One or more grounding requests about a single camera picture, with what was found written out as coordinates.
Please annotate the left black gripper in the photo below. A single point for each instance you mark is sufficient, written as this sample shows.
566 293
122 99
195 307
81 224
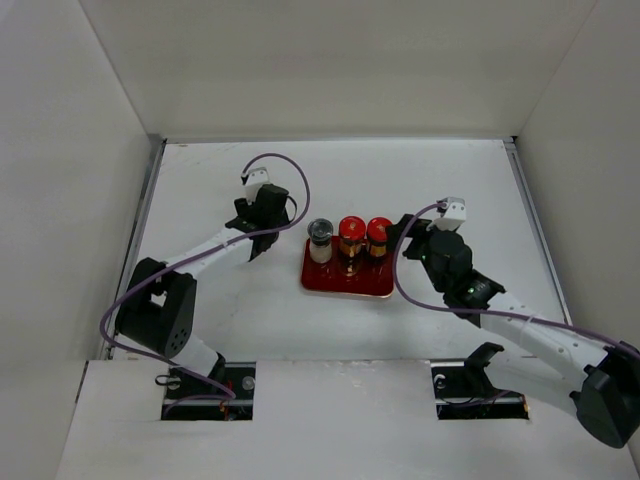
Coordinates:
244 208

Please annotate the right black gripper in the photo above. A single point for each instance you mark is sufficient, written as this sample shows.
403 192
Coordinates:
395 229

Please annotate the red lid sauce jar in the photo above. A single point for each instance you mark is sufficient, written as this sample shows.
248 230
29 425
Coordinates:
376 240
352 234

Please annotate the clear lid salt shaker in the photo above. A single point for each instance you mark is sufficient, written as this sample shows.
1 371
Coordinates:
320 232

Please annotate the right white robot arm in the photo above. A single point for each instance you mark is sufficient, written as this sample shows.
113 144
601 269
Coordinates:
584 373

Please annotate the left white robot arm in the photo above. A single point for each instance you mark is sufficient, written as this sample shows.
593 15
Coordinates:
138 318

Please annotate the red rectangular tray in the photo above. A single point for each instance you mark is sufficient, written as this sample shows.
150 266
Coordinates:
368 277

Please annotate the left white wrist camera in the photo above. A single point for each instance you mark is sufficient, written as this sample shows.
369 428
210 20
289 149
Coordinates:
252 180

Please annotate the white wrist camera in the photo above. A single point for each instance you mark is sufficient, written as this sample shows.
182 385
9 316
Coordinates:
452 214
252 180

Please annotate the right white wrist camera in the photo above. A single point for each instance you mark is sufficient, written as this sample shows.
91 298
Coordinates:
452 214

